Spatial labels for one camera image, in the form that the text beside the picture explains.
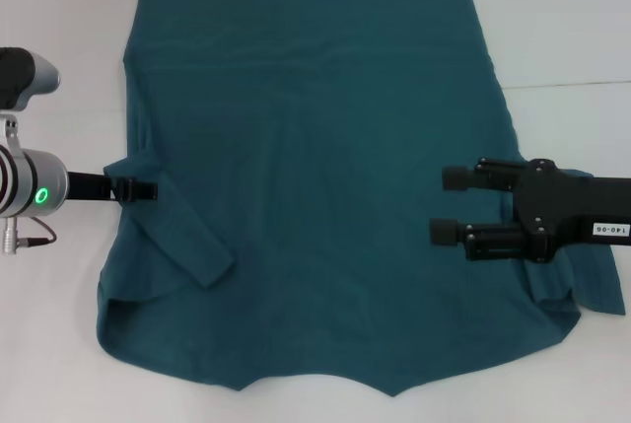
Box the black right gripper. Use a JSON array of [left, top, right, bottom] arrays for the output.
[[428, 157, 631, 263]]

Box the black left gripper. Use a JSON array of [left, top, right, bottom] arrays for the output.
[[65, 171, 160, 204]]

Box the teal blue t-shirt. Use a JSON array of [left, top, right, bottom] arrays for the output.
[[96, 0, 627, 385]]

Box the left gripper cable with plug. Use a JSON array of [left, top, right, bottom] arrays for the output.
[[0, 218, 57, 255]]

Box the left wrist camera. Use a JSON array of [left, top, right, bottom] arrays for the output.
[[0, 46, 62, 113]]

